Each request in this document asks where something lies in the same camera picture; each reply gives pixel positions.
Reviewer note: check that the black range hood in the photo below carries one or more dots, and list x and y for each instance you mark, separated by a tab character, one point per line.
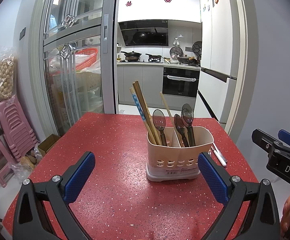
145	33

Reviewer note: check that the black round fan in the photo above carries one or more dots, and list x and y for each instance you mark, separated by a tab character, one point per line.
197	48

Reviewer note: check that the black wok with lid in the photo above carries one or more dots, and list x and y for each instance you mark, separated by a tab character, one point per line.
132	55

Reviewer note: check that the blue patterned chopstick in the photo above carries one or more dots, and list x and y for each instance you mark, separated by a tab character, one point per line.
136	102

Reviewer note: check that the clear bag of nuts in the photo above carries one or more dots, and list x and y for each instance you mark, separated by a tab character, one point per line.
6	80

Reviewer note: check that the stack of pink stools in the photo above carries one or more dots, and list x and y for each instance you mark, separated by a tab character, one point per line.
14	130

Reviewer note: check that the red plastic basket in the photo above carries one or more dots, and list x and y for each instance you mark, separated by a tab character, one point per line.
87	58

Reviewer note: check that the dark wall switch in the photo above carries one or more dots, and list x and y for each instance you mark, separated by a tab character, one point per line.
22	33

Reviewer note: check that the black frying pan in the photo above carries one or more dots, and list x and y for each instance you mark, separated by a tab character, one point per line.
153	56

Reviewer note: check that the grey kitchen cabinets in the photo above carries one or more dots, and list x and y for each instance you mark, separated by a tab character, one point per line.
132	85

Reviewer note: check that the sliding glass door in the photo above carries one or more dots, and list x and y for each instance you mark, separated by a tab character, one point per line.
59	92

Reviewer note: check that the black built-in oven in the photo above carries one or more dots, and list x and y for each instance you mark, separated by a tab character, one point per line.
180	87

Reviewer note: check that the group of condiment bottles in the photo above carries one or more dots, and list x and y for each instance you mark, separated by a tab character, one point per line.
119	53

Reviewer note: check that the person's right hand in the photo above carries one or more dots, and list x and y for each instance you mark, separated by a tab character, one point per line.
286	212

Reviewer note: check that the clear bag of potatoes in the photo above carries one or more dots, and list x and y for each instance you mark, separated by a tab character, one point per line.
28	161

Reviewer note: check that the beige plastic cutlery holder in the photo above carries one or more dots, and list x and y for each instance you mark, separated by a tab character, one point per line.
180	155

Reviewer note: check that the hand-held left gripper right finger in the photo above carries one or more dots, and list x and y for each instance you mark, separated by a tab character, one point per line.
212	177

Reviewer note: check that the white fridge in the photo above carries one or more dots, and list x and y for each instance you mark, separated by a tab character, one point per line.
220	42

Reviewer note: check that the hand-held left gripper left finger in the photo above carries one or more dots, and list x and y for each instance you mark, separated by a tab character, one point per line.
81	177

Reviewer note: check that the brown cardboard box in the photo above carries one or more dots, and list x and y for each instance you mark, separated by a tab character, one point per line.
48	145

